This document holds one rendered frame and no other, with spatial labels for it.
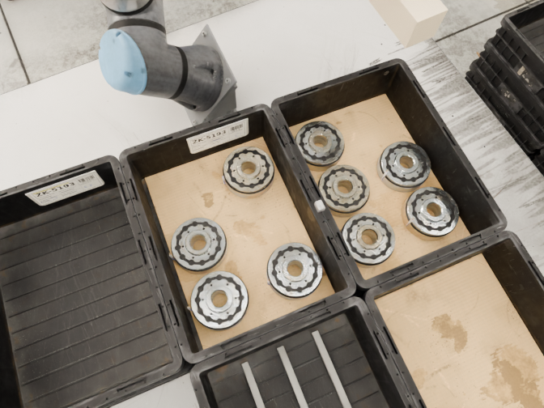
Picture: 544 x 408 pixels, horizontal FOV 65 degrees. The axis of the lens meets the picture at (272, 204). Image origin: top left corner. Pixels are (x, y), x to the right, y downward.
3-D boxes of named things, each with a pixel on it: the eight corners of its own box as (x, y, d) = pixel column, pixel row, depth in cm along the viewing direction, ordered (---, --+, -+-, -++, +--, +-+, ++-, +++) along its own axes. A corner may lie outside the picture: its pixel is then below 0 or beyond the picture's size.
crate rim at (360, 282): (267, 108, 85) (267, 100, 83) (398, 63, 90) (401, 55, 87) (357, 294, 72) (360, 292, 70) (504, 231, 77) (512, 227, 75)
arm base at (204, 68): (176, 87, 108) (141, 80, 101) (201, 33, 100) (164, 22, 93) (203, 124, 101) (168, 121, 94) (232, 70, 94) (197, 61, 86)
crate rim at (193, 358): (120, 157, 80) (116, 151, 78) (267, 108, 85) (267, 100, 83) (189, 367, 67) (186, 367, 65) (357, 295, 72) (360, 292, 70)
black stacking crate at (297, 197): (134, 179, 89) (118, 153, 78) (265, 133, 94) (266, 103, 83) (197, 366, 76) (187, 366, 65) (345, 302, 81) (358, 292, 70)
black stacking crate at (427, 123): (267, 133, 94) (269, 103, 83) (385, 91, 99) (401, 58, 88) (346, 301, 81) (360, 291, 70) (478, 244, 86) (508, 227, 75)
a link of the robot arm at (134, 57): (155, 105, 98) (96, 97, 88) (149, 48, 98) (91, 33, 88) (185, 91, 89) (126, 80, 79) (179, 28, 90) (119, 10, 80)
